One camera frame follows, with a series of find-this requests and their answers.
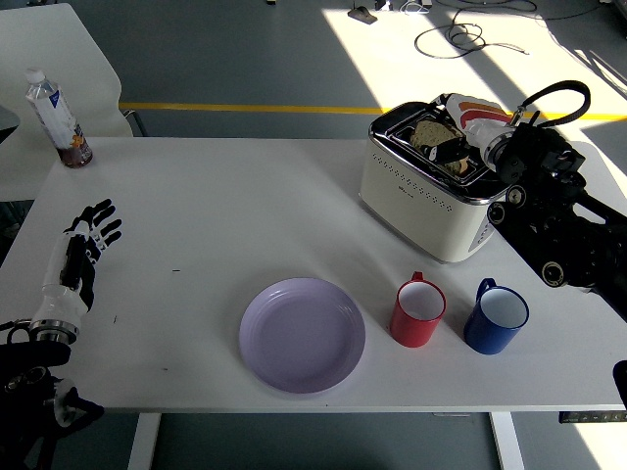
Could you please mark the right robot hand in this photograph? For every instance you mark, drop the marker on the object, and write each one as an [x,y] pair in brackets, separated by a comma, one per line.
[475,115]

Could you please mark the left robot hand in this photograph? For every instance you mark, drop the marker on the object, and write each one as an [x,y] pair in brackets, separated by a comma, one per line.
[63,284]

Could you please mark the bread slice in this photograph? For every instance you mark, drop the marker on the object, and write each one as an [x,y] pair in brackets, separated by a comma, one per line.
[431,132]

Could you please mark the purple plate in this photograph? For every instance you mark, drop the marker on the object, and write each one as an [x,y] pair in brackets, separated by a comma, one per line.
[301,335]

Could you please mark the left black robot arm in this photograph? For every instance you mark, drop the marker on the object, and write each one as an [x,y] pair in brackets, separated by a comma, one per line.
[29,382]

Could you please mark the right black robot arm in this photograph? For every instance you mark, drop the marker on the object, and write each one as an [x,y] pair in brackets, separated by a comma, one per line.
[558,215]

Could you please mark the cream chrome toaster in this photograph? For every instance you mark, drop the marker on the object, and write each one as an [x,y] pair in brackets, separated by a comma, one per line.
[416,215]

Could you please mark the black floor device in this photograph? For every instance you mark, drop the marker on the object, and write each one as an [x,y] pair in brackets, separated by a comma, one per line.
[362,14]

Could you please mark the clear plastic drink bottle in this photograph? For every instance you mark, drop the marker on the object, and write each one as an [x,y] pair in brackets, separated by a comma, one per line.
[59,122]

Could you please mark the white table leg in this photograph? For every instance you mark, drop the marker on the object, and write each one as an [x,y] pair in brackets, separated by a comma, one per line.
[144,440]
[507,440]

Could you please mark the metal chair leg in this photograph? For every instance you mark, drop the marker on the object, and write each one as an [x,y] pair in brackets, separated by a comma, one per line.
[139,125]

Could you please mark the blue enamel mug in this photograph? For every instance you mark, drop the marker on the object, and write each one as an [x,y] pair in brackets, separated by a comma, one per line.
[485,335]

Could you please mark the red enamel mug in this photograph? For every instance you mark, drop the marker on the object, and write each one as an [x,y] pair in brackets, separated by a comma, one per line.
[411,330]

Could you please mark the white side table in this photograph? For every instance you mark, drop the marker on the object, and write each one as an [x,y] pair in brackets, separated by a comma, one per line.
[59,49]

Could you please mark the black table control panel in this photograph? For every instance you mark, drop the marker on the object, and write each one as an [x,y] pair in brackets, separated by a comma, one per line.
[593,417]

